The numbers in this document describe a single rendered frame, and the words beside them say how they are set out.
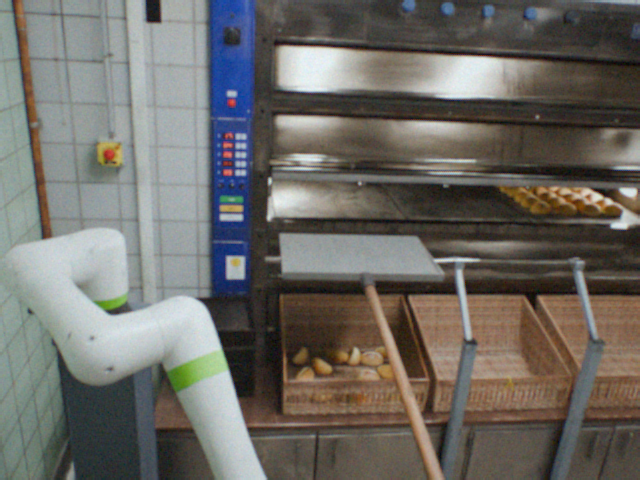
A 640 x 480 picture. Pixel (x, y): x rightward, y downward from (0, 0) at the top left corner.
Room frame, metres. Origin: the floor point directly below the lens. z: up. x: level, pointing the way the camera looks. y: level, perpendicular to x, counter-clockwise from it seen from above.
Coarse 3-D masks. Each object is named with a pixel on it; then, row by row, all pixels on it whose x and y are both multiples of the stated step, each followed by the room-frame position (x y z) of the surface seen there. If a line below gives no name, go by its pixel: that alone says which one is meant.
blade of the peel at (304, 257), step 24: (288, 240) 2.00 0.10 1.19; (312, 240) 2.01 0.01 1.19; (336, 240) 2.03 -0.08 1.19; (360, 240) 2.05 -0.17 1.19; (384, 240) 2.06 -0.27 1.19; (408, 240) 2.08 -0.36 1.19; (288, 264) 1.80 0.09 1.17; (312, 264) 1.82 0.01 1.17; (336, 264) 1.83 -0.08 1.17; (360, 264) 1.84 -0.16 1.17; (384, 264) 1.86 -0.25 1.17; (408, 264) 1.87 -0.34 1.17; (432, 264) 1.88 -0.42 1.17
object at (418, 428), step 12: (372, 288) 1.62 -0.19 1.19; (372, 300) 1.55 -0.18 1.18; (372, 312) 1.51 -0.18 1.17; (384, 324) 1.42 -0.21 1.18; (384, 336) 1.37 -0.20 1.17; (396, 360) 1.25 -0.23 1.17; (396, 372) 1.21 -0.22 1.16; (408, 384) 1.16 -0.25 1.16; (408, 396) 1.12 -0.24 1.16; (408, 408) 1.08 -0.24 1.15; (420, 420) 1.04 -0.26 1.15; (420, 432) 1.00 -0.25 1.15; (420, 444) 0.97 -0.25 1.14; (432, 456) 0.93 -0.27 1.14; (432, 468) 0.90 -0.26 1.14
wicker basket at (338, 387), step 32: (288, 320) 2.18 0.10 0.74; (320, 320) 2.19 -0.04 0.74; (352, 320) 2.21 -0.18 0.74; (288, 352) 2.14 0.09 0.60; (320, 352) 2.15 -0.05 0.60; (416, 352) 1.97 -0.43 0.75; (288, 384) 1.74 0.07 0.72; (320, 384) 1.76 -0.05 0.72; (352, 384) 1.77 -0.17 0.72; (384, 384) 1.79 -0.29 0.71; (416, 384) 1.80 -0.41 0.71
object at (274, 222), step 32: (288, 224) 2.24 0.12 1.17; (320, 224) 2.25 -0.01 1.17; (352, 224) 2.27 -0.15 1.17; (384, 224) 2.29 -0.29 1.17; (416, 224) 2.31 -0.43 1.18; (448, 224) 2.33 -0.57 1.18; (480, 224) 2.35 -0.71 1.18; (512, 224) 2.38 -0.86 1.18; (544, 224) 2.41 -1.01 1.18; (576, 224) 2.44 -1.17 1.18; (608, 224) 2.47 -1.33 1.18
